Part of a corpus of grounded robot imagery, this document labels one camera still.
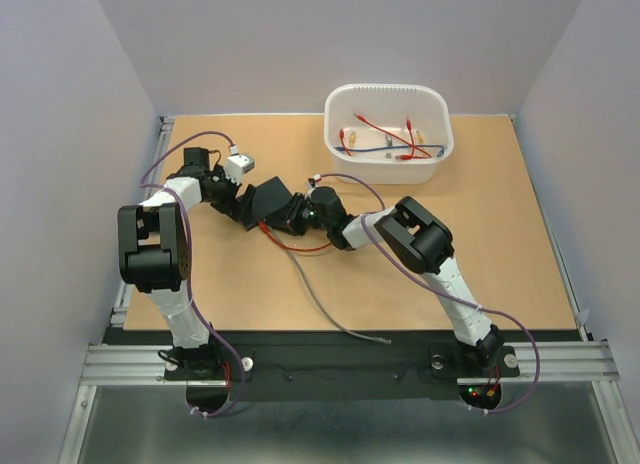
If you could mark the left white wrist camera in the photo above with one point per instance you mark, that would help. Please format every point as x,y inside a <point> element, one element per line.
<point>237,166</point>

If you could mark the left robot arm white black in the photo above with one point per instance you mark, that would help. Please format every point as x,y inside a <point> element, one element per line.
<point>154,237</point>

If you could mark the white plastic tub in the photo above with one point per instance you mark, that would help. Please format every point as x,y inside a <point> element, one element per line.
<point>387,133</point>

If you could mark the small metal clip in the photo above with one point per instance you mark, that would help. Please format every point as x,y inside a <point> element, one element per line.
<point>389,147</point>

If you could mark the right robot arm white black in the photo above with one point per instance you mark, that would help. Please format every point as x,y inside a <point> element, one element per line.
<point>421,245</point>

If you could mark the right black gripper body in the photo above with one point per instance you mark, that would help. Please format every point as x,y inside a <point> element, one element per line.
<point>313,220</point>

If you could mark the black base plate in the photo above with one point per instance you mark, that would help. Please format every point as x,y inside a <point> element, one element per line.
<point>332,366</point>

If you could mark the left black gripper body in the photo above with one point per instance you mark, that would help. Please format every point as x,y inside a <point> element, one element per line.
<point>224,189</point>

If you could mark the aluminium rail frame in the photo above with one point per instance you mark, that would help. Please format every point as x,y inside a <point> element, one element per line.
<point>572,413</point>

